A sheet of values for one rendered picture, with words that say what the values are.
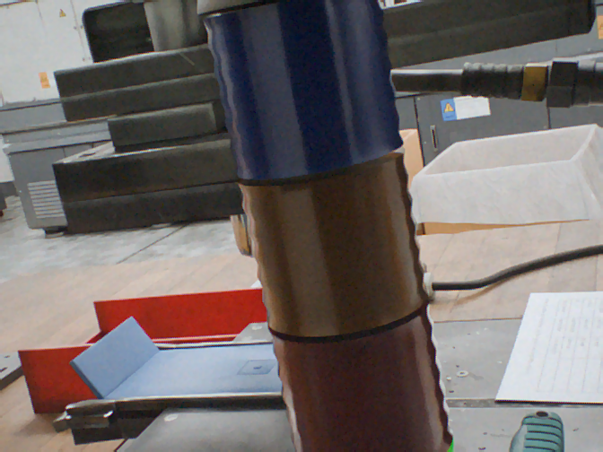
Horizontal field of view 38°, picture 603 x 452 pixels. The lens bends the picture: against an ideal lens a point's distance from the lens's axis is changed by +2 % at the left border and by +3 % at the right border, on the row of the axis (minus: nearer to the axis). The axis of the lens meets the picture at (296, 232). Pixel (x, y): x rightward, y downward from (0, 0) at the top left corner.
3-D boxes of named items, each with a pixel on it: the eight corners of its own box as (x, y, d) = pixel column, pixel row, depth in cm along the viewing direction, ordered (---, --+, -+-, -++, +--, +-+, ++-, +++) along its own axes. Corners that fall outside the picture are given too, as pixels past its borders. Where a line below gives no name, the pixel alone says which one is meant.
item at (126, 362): (137, 357, 60) (127, 317, 59) (349, 346, 54) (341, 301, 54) (79, 405, 54) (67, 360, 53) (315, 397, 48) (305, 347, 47)
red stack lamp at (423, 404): (321, 405, 23) (298, 288, 23) (464, 404, 22) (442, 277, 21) (271, 484, 20) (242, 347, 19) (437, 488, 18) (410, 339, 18)
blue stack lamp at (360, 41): (271, 151, 22) (243, 13, 21) (420, 130, 20) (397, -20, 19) (207, 186, 18) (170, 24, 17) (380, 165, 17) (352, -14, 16)
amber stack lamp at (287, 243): (297, 282, 22) (272, 157, 22) (441, 271, 21) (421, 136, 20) (240, 340, 19) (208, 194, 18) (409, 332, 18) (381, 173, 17)
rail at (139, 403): (127, 434, 53) (118, 396, 52) (335, 430, 48) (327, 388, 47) (122, 439, 52) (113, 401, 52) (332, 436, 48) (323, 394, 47)
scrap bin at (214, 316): (109, 355, 87) (94, 299, 86) (345, 343, 78) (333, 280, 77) (33, 414, 76) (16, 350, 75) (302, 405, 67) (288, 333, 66)
